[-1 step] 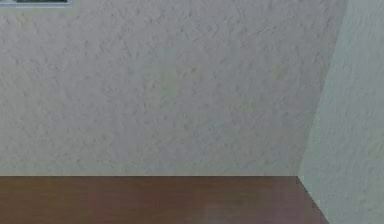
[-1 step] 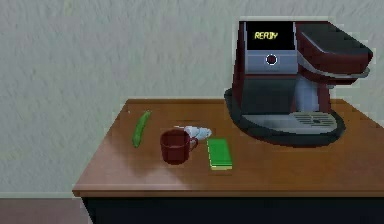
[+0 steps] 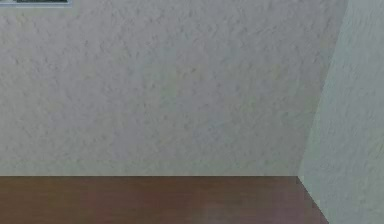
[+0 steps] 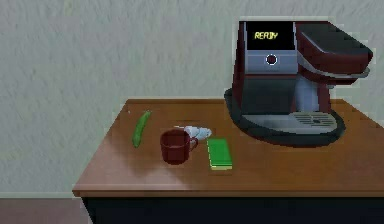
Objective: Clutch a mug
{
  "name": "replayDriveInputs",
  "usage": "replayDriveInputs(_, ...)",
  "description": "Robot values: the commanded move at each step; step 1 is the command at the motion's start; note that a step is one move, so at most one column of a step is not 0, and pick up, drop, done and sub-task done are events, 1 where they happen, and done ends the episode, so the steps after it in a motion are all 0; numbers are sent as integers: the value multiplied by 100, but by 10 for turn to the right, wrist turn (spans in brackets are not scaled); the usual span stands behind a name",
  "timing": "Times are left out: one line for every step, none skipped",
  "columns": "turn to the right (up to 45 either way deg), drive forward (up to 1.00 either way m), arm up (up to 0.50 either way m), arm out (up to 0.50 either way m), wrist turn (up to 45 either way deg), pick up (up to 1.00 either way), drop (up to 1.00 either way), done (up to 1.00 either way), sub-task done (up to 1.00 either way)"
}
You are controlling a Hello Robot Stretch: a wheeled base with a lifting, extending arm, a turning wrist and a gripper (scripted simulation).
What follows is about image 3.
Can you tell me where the white framed wall picture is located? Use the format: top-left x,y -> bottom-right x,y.
0,0 -> 73,8

